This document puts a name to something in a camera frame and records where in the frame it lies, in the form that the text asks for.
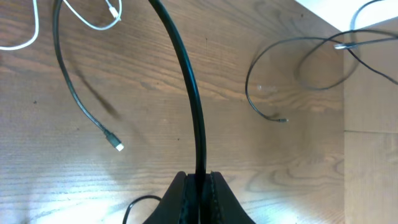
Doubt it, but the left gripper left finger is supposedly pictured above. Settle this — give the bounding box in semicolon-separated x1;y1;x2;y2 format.
144;171;187;224

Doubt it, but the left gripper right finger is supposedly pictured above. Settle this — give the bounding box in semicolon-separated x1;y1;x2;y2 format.
211;172;254;224

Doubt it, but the white cable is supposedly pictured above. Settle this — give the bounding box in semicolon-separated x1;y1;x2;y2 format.
0;0;123;51

